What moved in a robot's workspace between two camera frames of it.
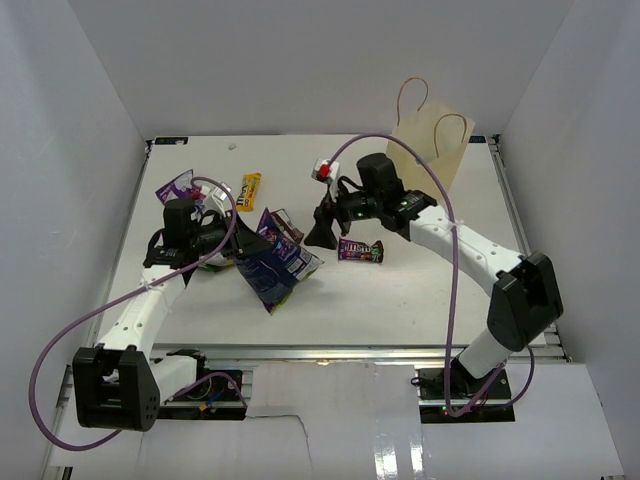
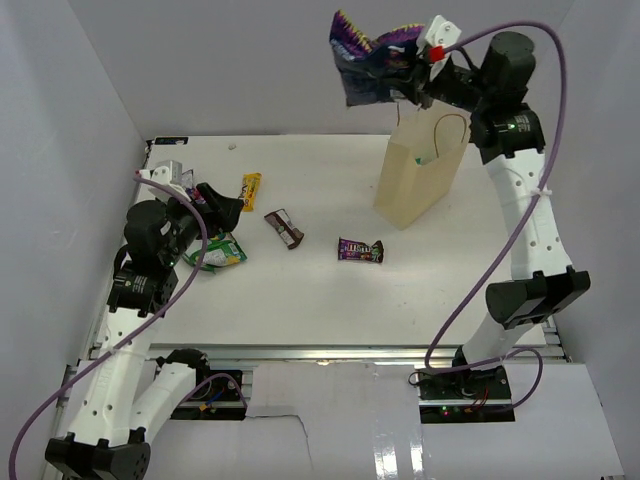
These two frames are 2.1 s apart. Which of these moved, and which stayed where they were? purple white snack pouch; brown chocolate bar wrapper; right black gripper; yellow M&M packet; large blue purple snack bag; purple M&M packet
Moved: right black gripper; large blue purple snack bag
Stayed: purple M&M packet; purple white snack pouch; brown chocolate bar wrapper; yellow M&M packet
